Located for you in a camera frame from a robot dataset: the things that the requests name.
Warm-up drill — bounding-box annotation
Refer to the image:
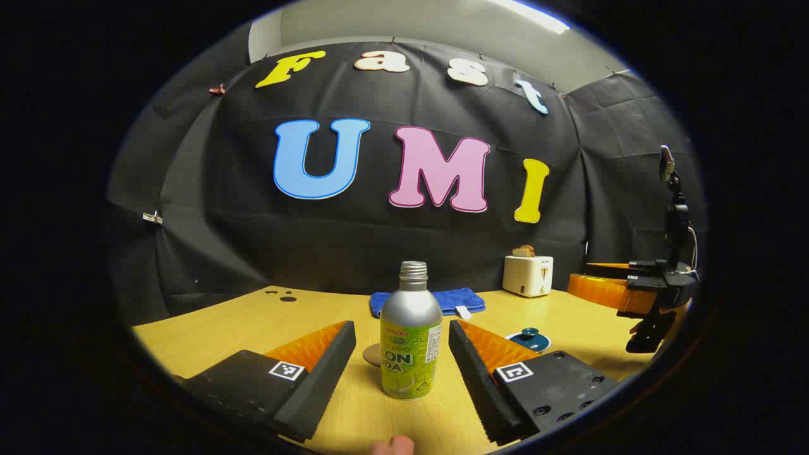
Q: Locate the black backdrop cloth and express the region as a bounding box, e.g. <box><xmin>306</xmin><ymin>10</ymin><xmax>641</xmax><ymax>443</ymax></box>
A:
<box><xmin>107</xmin><ymin>38</ymin><xmax>705</xmax><ymax>323</ymax></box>

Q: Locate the blue towel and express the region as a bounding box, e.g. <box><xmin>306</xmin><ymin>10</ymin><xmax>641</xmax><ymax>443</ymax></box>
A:
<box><xmin>370</xmin><ymin>288</ymin><xmax>487</xmax><ymax>318</ymax></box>

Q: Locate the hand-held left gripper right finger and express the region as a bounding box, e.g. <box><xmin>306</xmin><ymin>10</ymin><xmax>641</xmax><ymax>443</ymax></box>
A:
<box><xmin>448</xmin><ymin>319</ymin><xmax>620</xmax><ymax>447</ymax></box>

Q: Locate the silver green water bottle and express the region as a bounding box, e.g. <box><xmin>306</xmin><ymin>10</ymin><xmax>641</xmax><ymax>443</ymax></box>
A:
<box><xmin>380</xmin><ymin>261</ymin><xmax>444</xmax><ymax>400</ymax></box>

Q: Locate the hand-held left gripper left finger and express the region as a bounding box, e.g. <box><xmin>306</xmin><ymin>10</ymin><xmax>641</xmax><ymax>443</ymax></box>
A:
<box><xmin>174</xmin><ymin>320</ymin><xmax>356</xmax><ymax>443</ymax></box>

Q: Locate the white toaster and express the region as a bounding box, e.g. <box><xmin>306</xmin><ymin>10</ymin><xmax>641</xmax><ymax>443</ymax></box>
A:
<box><xmin>502</xmin><ymin>255</ymin><xmax>554</xmax><ymax>298</ymax></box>

